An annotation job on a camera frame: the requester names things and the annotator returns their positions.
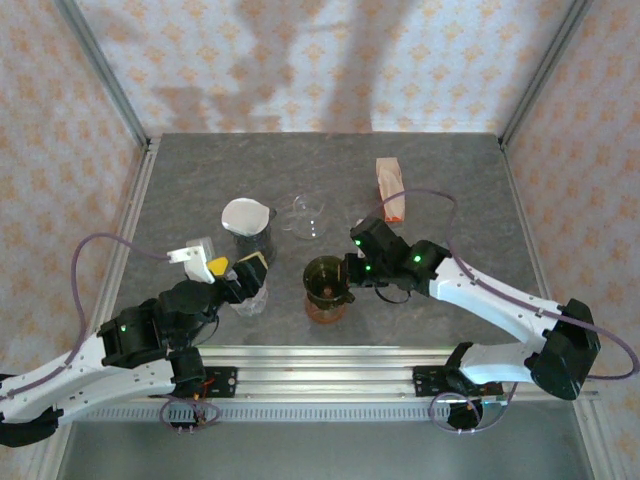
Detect clear plastic dripper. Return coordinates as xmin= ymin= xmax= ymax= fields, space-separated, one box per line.
xmin=227 ymin=269 xmax=270 ymax=318

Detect dark green plastic dripper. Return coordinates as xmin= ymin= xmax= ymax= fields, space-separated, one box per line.
xmin=302 ymin=255 xmax=357 ymax=310

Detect orange glass server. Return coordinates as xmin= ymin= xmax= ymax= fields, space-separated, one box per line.
xmin=304 ymin=294 xmax=348 ymax=326

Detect clear glass server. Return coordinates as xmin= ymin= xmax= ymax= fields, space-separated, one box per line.
xmin=278 ymin=193 xmax=329 ymax=241

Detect orange coffee filter pack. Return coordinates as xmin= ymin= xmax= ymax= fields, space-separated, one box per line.
xmin=375 ymin=156 xmax=408 ymax=224

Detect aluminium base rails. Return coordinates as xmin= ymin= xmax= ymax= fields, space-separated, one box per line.
xmin=52 ymin=344 xmax=601 ymax=401

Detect grey metal panel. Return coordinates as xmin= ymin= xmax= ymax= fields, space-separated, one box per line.
xmin=54 ymin=399 xmax=591 ymax=480

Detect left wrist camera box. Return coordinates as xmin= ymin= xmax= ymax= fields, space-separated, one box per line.
xmin=166 ymin=238 xmax=217 ymax=285

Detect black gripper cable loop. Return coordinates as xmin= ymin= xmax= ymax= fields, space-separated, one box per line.
xmin=373 ymin=284 xmax=412 ymax=305

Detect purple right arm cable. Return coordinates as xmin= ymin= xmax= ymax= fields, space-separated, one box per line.
xmin=355 ymin=189 xmax=640 ymax=435

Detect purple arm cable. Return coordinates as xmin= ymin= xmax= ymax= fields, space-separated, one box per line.
xmin=355 ymin=189 xmax=640 ymax=435
xmin=0 ymin=233 xmax=224 ymax=436

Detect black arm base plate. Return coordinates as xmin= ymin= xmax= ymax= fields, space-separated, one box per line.
xmin=149 ymin=366 xmax=237 ymax=399
xmin=412 ymin=366 xmax=504 ymax=399

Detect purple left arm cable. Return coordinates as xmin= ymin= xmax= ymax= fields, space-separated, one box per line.
xmin=0 ymin=233 xmax=224 ymax=436

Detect aluminium table side rail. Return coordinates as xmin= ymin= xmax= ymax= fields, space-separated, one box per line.
xmin=499 ymin=144 xmax=571 ymax=361
xmin=78 ymin=137 xmax=162 ymax=362

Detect slotted grey cable tray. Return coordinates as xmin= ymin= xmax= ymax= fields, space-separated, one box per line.
xmin=74 ymin=405 xmax=451 ymax=424

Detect aluminium frame post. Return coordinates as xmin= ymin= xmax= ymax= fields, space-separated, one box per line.
xmin=54 ymin=0 xmax=151 ymax=151
xmin=499 ymin=0 xmax=597 ymax=150

